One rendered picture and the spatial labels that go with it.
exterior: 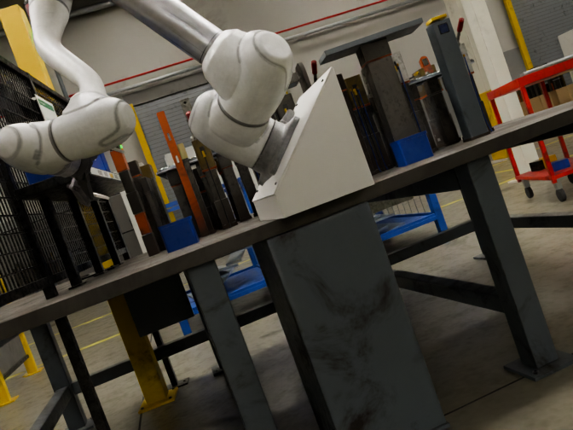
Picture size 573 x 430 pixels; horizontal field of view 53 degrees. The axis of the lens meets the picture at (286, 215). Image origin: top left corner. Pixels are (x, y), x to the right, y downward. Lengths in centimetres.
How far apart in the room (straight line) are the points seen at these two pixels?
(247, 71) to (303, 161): 26
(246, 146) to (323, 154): 23
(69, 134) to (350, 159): 67
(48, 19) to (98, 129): 47
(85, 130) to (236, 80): 39
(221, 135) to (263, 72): 24
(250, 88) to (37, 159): 52
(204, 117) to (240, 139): 11
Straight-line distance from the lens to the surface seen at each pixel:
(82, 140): 132
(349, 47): 210
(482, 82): 958
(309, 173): 147
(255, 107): 149
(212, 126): 158
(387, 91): 213
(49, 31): 166
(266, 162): 161
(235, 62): 146
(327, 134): 149
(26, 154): 135
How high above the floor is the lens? 77
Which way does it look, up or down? 3 degrees down
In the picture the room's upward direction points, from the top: 20 degrees counter-clockwise
